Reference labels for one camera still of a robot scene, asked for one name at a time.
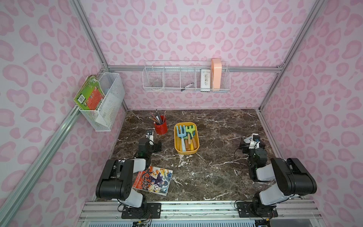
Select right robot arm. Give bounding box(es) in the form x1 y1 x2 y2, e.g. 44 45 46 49
237 133 317 217

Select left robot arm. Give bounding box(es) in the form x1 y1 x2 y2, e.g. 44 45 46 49
95 130 161 214

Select yellow plastic storage box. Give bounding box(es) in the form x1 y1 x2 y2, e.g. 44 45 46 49
174 122 199 155

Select red pencil cup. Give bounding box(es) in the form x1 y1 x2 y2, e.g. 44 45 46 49
154 115 168 135

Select white mesh wall basket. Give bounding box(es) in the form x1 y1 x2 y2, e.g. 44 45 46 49
74 72 125 131

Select white papers in basket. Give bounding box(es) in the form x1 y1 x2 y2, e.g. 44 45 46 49
95 92 120 128

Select manga comic book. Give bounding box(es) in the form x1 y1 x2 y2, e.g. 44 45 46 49
132 166 173 196

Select grey round object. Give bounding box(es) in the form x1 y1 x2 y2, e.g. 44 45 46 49
152 79 163 88

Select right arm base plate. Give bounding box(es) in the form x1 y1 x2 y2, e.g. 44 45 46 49
234 200 278 219

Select pink box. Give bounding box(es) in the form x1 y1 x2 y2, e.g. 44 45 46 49
211 58 222 90

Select white wire wall shelf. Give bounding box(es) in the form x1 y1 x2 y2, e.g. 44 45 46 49
142 60 231 92

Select white stapler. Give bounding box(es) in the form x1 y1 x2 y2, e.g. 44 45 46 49
244 133 260 146

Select green red book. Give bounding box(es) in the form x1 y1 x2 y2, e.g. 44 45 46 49
74 75 105 111

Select light blue hand fork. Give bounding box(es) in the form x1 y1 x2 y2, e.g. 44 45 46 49
177 125 186 152

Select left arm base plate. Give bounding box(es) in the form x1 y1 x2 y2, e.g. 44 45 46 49
121 202 162 219

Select white card box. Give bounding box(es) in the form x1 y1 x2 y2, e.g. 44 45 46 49
200 69 211 92

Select pencils in cup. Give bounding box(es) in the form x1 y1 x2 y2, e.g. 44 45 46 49
147 109 166 125

